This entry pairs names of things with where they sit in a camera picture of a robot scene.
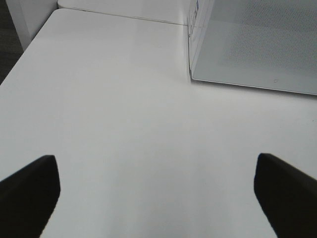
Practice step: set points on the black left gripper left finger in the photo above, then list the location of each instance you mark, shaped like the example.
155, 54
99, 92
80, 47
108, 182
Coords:
28, 198

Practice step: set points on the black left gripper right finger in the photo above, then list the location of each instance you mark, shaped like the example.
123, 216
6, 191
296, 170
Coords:
287, 197

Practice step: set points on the white microwave door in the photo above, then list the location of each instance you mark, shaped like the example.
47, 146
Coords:
269, 44

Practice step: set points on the white microwave oven body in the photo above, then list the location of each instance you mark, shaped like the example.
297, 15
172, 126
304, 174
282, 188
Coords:
198, 19

